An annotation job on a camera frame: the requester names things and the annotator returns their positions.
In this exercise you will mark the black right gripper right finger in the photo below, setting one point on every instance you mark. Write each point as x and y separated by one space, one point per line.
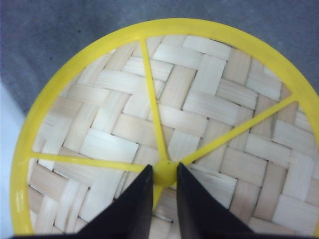
203 217

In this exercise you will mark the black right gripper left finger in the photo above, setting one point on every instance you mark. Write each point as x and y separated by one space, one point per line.
129 217

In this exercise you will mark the woven bamboo steamer lid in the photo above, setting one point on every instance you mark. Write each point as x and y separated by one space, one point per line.
164 92

